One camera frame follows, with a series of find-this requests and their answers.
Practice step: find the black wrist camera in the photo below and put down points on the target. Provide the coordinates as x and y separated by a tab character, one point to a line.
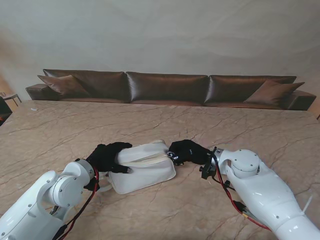
92	186
207	170

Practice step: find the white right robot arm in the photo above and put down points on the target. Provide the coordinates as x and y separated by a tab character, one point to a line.
262	190

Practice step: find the brown leather sofa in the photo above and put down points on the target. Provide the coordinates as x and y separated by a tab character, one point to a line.
166	86

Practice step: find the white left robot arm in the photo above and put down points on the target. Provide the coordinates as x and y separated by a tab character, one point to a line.
45	200

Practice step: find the dark chair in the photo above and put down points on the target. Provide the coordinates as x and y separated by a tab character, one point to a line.
5	110

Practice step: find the small side table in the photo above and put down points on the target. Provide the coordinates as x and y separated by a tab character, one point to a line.
11	96

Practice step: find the brown leather cushion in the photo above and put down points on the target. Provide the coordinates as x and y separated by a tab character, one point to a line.
65	86
272	93

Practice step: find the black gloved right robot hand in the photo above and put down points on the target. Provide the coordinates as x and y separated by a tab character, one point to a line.
190	152

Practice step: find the white plastic scrap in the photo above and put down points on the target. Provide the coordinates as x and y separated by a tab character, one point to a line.
33	109

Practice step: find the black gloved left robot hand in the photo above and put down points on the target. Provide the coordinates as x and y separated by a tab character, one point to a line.
107	157

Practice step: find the cream fabric cosmetics bag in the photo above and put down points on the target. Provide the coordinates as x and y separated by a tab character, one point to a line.
142	170

